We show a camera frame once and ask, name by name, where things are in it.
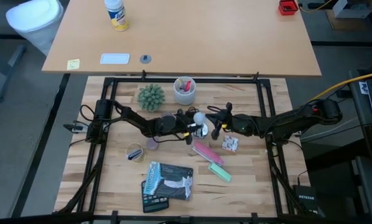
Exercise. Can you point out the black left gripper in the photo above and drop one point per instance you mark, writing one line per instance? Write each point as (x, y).
(180, 126)

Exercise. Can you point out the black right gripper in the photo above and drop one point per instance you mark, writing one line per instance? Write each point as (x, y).
(229, 124)

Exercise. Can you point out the white round lightbulb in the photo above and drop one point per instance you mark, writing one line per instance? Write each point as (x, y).
(199, 118)

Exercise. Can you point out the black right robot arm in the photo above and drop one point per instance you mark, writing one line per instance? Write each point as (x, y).
(282, 121)

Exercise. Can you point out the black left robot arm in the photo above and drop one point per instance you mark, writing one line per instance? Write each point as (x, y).
(136, 119)

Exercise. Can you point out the patterned sticky note pad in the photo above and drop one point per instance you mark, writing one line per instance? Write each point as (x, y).
(230, 143)

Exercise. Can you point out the pink stapler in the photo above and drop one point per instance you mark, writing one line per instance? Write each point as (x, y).
(209, 152)

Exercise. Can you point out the white textured pen cup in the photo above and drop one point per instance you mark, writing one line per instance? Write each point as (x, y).
(184, 98)

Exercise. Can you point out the purple round disc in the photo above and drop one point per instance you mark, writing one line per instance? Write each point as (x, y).
(151, 144)

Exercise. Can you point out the red marker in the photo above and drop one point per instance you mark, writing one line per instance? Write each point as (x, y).
(188, 86)

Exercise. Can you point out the grey marker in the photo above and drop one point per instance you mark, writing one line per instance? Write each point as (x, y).
(181, 84)

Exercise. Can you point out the mint green stapler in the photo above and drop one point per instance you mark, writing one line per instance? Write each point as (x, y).
(220, 172)

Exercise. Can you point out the green artificial succulent plant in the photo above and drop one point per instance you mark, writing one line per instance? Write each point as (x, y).
(151, 98)

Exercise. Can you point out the black calculator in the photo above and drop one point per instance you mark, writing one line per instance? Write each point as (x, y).
(155, 203)

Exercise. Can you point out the grey desk grommet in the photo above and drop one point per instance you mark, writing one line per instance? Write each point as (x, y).
(145, 59)

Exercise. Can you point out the tan desk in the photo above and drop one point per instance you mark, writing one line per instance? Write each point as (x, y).
(204, 37)

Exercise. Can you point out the white rectangular card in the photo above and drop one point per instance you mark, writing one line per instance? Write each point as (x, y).
(115, 58)

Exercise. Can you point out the yellow sticky note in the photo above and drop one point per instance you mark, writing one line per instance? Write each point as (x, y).
(73, 64)

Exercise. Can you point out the yellow white wipes canister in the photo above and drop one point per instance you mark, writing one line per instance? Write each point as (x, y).
(117, 17)

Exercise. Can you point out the red square box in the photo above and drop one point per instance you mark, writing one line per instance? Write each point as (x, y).
(288, 7)

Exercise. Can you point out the white printed label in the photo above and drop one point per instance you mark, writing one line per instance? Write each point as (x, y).
(364, 88)

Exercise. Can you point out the brown cardboard sheet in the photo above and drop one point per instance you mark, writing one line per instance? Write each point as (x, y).
(338, 23)

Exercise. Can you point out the dark grey side desk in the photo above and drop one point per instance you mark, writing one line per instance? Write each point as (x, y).
(369, 186)

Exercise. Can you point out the grey box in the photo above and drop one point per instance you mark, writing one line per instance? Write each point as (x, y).
(351, 11)

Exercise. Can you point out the grey desk leg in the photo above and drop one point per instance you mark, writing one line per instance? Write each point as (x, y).
(10, 71)

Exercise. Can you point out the white trash bin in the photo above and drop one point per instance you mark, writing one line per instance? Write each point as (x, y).
(33, 18)

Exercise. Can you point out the black aluminium table frame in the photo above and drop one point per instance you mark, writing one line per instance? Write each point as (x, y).
(223, 80)

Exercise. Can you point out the black Netgear network switch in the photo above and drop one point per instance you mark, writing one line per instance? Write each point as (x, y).
(307, 199)

